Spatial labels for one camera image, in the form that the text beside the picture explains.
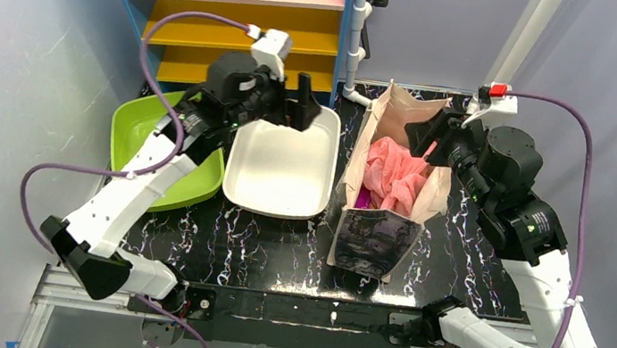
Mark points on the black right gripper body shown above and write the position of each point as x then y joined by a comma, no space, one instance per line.
437,139

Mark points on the white pvc pipe stand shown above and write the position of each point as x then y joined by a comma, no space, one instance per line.
359,47

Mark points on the green plastic tray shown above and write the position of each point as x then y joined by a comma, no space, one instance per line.
132,123

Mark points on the white camera pole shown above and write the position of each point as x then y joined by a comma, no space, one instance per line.
525,34

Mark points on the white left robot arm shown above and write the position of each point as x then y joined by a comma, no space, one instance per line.
87,241

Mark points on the aluminium base frame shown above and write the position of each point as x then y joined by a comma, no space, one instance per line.
300,318

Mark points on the pink plastic grocery bag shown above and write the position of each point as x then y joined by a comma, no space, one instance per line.
392,177

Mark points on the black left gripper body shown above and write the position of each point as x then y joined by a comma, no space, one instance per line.
287,105

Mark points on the white rectangular tray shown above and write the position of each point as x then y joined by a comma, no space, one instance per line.
283,173

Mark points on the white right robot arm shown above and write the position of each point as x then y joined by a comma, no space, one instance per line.
529,241

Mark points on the purple snack bag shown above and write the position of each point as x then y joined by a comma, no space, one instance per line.
363,199

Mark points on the beige canvas tote bag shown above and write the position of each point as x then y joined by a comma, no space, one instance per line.
372,242

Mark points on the colourful wooden shelf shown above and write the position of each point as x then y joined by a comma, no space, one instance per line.
187,35

